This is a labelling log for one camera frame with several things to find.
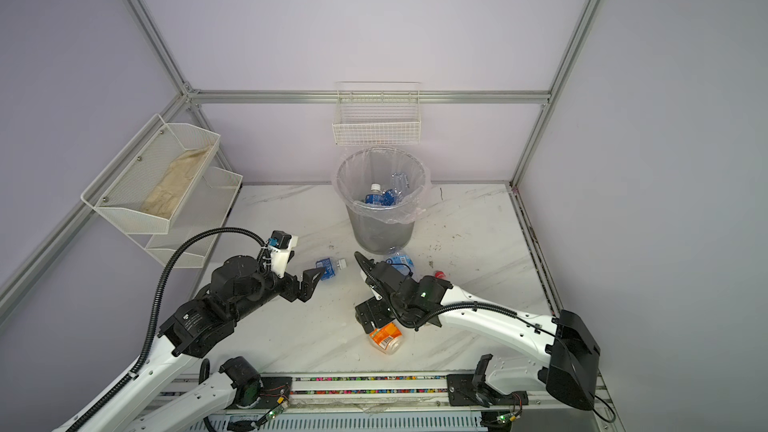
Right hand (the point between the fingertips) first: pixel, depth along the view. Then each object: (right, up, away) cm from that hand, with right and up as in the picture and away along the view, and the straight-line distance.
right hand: (368, 309), depth 74 cm
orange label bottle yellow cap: (+5, -10, +5) cm, 12 cm away
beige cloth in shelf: (-53, +29, +2) cm, 61 cm away
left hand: (-15, +12, -5) cm, 20 cm away
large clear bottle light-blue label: (+9, +9, +20) cm, 24 cm away
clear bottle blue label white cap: (-14, +8, +18) cm, 24 cm away
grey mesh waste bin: (0, +17, +21) cm, 27 cm away
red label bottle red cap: (+21, +5, +19) cm, 29 cm away
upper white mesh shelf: (-57, +32, +1) cm, 65 cm away
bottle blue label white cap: (+1, +30, +19) cm, 35 cm away
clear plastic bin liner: (+4, +34, +24) cm, 42 cm away
